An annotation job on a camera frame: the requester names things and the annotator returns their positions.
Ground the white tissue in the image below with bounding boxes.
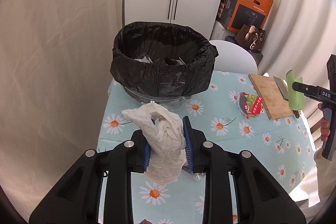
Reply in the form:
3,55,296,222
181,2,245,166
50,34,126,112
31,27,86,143
122,102,186,186

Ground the red green snack bag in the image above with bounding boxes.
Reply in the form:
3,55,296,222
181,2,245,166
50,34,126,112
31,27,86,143
236,92,263,116

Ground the clear trash bin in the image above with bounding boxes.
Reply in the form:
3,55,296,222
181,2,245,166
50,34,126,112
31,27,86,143
123,86,192,109

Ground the black trash bag liner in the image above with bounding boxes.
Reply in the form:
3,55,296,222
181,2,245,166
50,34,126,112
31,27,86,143
110,22,219,98

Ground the person right hand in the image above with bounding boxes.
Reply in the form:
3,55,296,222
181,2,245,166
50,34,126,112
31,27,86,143
320,118,330,142

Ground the bamboo cutting board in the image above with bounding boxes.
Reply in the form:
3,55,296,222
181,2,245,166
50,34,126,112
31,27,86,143
248,74,294,120

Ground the daisy print blue tablecloth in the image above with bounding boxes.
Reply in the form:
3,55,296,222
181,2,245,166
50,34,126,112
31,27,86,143
96,70,317,224

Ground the brown leather handbag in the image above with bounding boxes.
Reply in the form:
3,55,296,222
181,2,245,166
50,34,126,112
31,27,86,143
234,24,266,52

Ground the white round chair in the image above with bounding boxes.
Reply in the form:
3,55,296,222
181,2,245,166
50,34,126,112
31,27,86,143
210,40,257,75

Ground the orange Philips box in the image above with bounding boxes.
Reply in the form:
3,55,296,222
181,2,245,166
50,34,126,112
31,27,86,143
217,0,273,33

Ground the beige curtain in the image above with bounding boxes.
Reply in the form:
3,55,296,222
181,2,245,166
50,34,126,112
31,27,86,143
1,0,122,219

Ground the steel cleaver black handle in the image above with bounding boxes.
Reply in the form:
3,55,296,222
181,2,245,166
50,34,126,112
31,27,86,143
273,76,299,119

